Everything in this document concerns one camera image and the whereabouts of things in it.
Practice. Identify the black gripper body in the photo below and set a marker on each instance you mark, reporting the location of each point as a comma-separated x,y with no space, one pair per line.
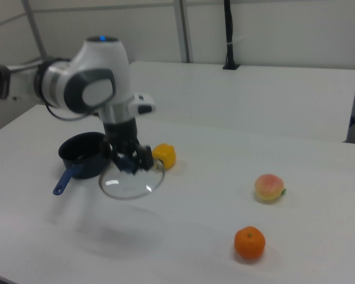
121,133

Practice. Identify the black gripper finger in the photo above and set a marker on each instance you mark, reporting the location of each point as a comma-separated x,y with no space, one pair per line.
145,158
108,149

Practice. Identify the glass lid blue knob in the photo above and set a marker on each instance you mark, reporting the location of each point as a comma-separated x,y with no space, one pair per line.
130,189

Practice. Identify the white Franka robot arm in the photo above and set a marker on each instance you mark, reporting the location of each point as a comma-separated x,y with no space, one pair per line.
103,65

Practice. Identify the yellow bell pepper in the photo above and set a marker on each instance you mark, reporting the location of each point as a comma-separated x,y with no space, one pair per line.
165,155

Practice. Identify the white side table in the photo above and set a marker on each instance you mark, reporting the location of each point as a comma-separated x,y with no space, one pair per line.
254,97

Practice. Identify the pink yellow peach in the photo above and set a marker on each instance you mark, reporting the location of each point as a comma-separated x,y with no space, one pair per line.
267,187

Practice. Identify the orange mandarin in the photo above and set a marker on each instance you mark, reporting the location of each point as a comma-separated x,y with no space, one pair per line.
250,242

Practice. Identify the grey partition post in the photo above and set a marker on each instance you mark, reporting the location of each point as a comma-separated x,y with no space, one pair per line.
183,29

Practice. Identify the black camera pole white band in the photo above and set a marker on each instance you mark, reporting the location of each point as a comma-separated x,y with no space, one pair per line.
230,59

